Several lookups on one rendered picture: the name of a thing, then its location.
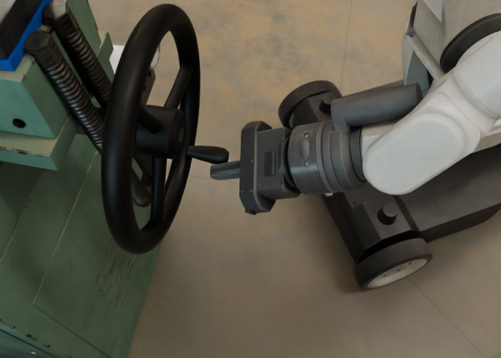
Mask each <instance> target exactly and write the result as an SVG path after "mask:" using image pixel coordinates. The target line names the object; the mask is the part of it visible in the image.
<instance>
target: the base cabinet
mask: <svg viewBox="0 0 501 358"><path fill-rule="evenodd" d="M133 209H134V213H135V217H136V222H137V224H138V226H139V229H140V230H141V229H142V228H143V227H144V226H145V225H146V224H147V223H148V221H149V219H150V218H151V204H150V205H149V206H148V207H144V208H142V207H138V206H137V205H136V204H135V203H134V202H133ZM162 241H163V239H162V240H161V241H160V243H159V244H158V245H157V246H156V247H155V248H154V249H152V250H150V251H149V252H147V253H145V254H130V253H128V252H126V251H124V250H123V249H121V248H120V247H119V246H118V245H117V243H116V242H115V240H114V238H113V237H112V234H111V232H110V230H109V228H108V225H107V221H106V218H105V214H104V206H103V201H102V193H101V155H100V153H99V152H98V150H97V149H96V148H95V146H94V145H93V144H92V142H91V141H90V139H89V138H88V136H85V135H80V134H75V137H74V139H73V141H72V144H71V145H70V147H69V150H68V152H67V154H66V157H65V159H64V161H63V164H62V166H61V167H60V170H59V171H56V170H51V169H42V171H41V173H40V176H39V178H38V180H37V182H36V184H35V186H34V189H33V191H32V193H31V195H30V197H29V199H28V202H27V204H26V205H25V208H24V210H23V211H22V214H21V216H20V218H19V220H18V222H17V224H16V227H15V229H14V231H13V233H12V235H11V237H10V240H9V242H8V244H7V246H6V248H5V250H4V252H3V254H2V256H1V259H0V358H127V357H128V354H129V351H130V347H131V344H132V341H133V337H134V334H135V331H136V327H137V324H138V321H139V317H140V314H141V311H142V307H143V304H144V301H145V297H146V294H147V291H148V287H149V284H150V282H151V277H152V274H153V271H154V267H155V264H156V261H157V257H158V254H159V251H160V247H161V244H162Z"/></svg>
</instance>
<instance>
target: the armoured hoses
mask: <svg viewBox="0 0 501 358"><path fill-rule="evenodd" d="M42 15H43V18H44V20H45V21H46V23H47V24H48V25H50V26H52V27H53V28H54V30H55V31H56V32H57V35H58V36H59V39H60V40H62V44H64V48H66V50H67V52H68V53H69V56H70V57H72V60H73V61H74V64H75V65H76V67H77V68H78V71H79V72H80V74H81V75H82V78H83V79H84V81H85V82H86V85H87V86H89V88H90V91H91V92H92V94H93V95H94V96H95V98H96V99H97V102H98V103H99V104H100V105H101V107H103V108H107V104H108V100H109V96H110V90H111V86H112V84H111V83H110V80H109V78H108V77H107V74H106V73H105V72H104V69H103V68H102V65H101V64H100V62H99V61H98V58H97V57H96V55H95V54H94V51H93V50H92V48H91V46H90V45H89V42H88V41H87V40H86V37H85V36H84V33H83V32H82V30H81V28H79V24H78V23H77V20H76V18H75V16H74V14H73V12H72V11H71V9H70V7H69V6H68V4H67V2H64V1H58V0H54V1H52V2H50V3H48V4H47V5H46V6H45V7H44V9H43V11H42ZM24 44H25V46H24V48H25V50H26V51H27V53H28V54H29V55H31V56H33V57H35V58H36V61H38V63H39V65H40V66H41V67H42V70H43V71H45V75H47V76H48V79H49V80H51V83H52V84H53V87H54V88H56V91H57V92H58V95H60V97H61V98H62V99H63V102H65V103H66V106H67V107H68V109H69V111H70V112H71V113H72V115H73V116H74V117H75V119H76V120H77V122H78V123H79V125H80V126H81V128H82V129H83V131H84V132H85V133H86V135H87V136H88V138H89V139H90V141H91V142H92V144H93V145H94V146H95V148H96V149H97V150H98V152H99V153H100V155H101V149H102V139H103V132H104V120H103V119H102V118H101V116H100V115H99V113H98V111H97V110H96V109H95V106H93V103H92V102H91V99H89V96H88V95H87V94H86V92H85V91H84V88H83V87H82V86H81V84H80V82H79V80H78V79H77V76H75V74H74V72H73V71H72V68H71V67H70V66H69V64H68V63H67V62H66V58H64V57H63V54H62V51H61V50H60V48H59V46H58V44H57V43H56V41H55V40H54V38H53V36H52V35H51V34H50V33H48V32H47V31H41V30H40V31H36V32H33V33H32V34H30V35H28V36H27V38H26V40H25V42H24ZM133 158H134V160H135V161H136V163H137V164H138V166H139V167H140V169H141V170H142V179H141V181H140V179H139V177H137V175H136V173H135V171H134V170H133V168H132V198H133V202H134V203H135V204H136V205H137V206H138V207H142V208H144V207H148V206H149V205H150V204H151V195H152V156H147V155H142V154H140V153H139V152H138V151H137V149H136V147H135V145H134V144H133Z"/></svg>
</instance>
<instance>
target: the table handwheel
mask: <svg viewBox="0 0 501 358"><path fill-rule="evenodd" d="M169 31H170V32H171V34H172V36H173V37H174V41H175V44H176V47H177V53H178V58H179V64H180V69H179V71H178V73H177V77H176V79H175V81H174V84H173V87H172V88H171V92H170V93H169V95H168V98H167V99H166V102H165V104H164V106H163V107H161V106H155V105H150V104H147V105H146V106H144V107H143V106H142V105H141V104H140V101H141V97H142V91H143V88H144V85H145V80H146V78H147V74H148V70H149V68H150V65H151V62H152V60H153V58H154V55H155V53H156V50H157V48H158V46H159V44H160V42H161V41H162V39H163V37H164V36H165V35H166V34H167V32H169ZM200 94H201V68H200V57H199V50H198V41H197V37H196V34H195V29H194V27H193V25H192V22H191V20H190V18H189V17H188V15H187V14H186V13H185V12H184V11H183V10H182V9H181V8H180V7H178V6H176V5H174V4H159V5H157V6H155V7H153V8H151V9H150V10H149V11H148V12H147V13H146V14H145V15H144V16H143V17H142V18H141V19H140V20H139V22H138V23H137V24H136V26H135V28H134V29H133V31H132V33H131V34H130V36H129V38H128V40H127V42H126V44H125V47H124V49H123V52H122V55H121V57H120V59H119V63H118V66H117V68H116V73H115V75H114V78H113V83H112V86H111V90H110V96H109V100H108V104H107V108H103V107H95V109H96V110H97V111H98V113H99V115H100V116H101V118H102V119H103V120H104V132H103V139H102V149H101V193H102V201H103V206H104V214H105V218H106V221H107V225H108V228H109V230H110V232H111V234H112V237H113V238H114V240H115V242H116V243H117V245H118V246H119V247H120V248H121V249H123V250H124V251H126V252H128V253H130V254H145V253H147V252H149V251H150V250H152V249H154V248H155V247H156V246H157V245H158V244H159V243H160V241H161V240H162V239H163V237H164V236H165V235H166V233H167V232H168V229H169V228H170V227H171V224H172V222H173V220H174V217H175V215H176V213H177V210H178V207H179V206H180V202H181V199H182V197H183V193H184V189H185V187H186V182H187V179H188V176H189V170H190V167H191V163H192V157H188V156H187V152H188V147H189V146H190V145H195V140H196V134H197V129H198V116H199V107H200ZM179 104H180V109H178V107H179ZM133 144H134V145H135V147H136V149H137V151H138V152H139V153H140V154H142V155H147V156H152V195H151V218H150V219H149V221H148V223H147V224H146V225H145V226H144V227H143V228H142V229H141V230H140V229H139V226H138V224H137V222H136V217H135V213H134V209H133V198H132V159H133ZM167 159H170V160H172V162H171V167H170V170H169V174H168V178H167V181H166V165H167Z"/></svg>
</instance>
